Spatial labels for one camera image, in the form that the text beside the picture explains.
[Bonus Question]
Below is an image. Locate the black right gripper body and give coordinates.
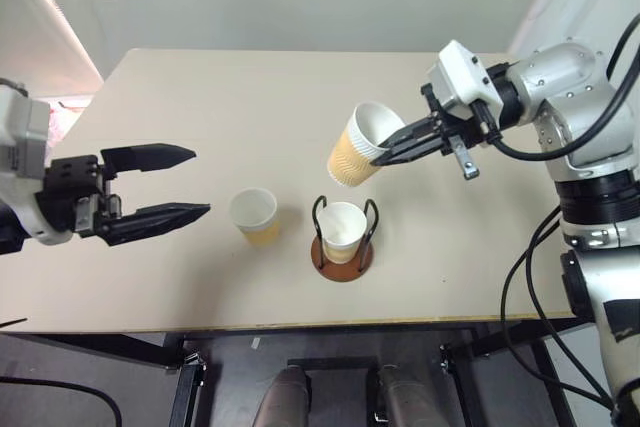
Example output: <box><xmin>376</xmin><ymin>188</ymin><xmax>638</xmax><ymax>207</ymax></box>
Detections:
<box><xmin>419</xmin><ymin>83</ymin><xmax>503</xmax><ymax>182</ymax></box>

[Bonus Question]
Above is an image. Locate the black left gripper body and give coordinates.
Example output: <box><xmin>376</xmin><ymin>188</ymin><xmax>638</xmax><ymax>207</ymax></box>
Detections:
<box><xmin>33</xmin><ymin>153</ymin><xmax>124</xmax><ymax>241</ymax></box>

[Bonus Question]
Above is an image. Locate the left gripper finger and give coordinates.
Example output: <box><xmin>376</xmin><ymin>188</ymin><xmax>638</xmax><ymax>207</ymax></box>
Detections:
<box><xmin>100</xmin><ymin>142</ymin><xmax>197</xmax><ymax>179</ymax></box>
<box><xmin>96</xmin><ymin>202</ymin><xmax>212</xmax><ymax>249</ymax></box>

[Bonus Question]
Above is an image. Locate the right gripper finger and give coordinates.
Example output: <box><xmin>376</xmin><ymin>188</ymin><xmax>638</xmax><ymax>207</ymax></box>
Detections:
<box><xmin>369</xmin><ymin>133</ymin><xmax>445</xmax><ymax>169</ymax></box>
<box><xmin>381</xmin><ymin>115</ymin><xmax>442</xmax><ymax>149</ymax></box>

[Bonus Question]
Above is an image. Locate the pink white crumpled bag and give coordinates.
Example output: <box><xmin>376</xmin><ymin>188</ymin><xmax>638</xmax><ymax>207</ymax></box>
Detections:
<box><xmin>45</xmin><ymin>98</ymin><xmax>91</xmax><ymax>146</ymax></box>

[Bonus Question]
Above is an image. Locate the dark rounded robot foot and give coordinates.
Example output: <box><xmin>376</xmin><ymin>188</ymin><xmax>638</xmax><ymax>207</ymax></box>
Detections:
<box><xmin>375</xmin><ymin>364</ymin><xmax>470</xmax><ymax>427</ymax></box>
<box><xmin>251</xmin><ymin>364</ymin><xmax>310</xmax><ymax>427</ymax></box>

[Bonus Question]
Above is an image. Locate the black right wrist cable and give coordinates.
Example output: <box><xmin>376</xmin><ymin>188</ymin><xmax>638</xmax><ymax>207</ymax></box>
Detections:
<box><xmin>492</xmin><ymin>14</ymin><xmax>640</xmax><ymax>162</ymax></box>

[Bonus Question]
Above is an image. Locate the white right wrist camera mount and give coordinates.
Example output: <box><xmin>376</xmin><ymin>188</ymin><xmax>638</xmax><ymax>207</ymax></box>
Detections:
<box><xmin>426</xmin><ymin>39</ymin><xmax>502</xmax><ymax>121</ymax></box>

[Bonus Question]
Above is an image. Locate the black metal table frame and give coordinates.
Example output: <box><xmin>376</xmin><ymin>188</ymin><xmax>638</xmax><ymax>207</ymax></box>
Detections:
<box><xmin>0</xmin><ymin>317</ymin><xmax>584</xmax><ymax>427</ymax></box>

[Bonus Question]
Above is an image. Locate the black wire cup holder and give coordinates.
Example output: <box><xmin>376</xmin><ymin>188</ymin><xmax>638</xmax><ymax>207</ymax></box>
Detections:
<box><xmin>310</xmin><ymin>193</ymin><xmax>380</xmax><ymax>283</ymax></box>

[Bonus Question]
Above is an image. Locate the black robot body cable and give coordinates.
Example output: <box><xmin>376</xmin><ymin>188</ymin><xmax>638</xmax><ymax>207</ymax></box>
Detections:
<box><xmin>499</xmin><ymin>205</ymin><xmax>617</xmax><ymax>413</ymax></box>
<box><xmin>527</xmin><ymin>234</ymin><xmax>614</xmax><ymax>401</ymax></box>

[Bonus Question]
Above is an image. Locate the black floor cable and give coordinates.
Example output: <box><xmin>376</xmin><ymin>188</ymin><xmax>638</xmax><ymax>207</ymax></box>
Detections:
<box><xmin>0</xmin><ymin>375</ymin><xmax>125</xmax><ymax>427</ymax></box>

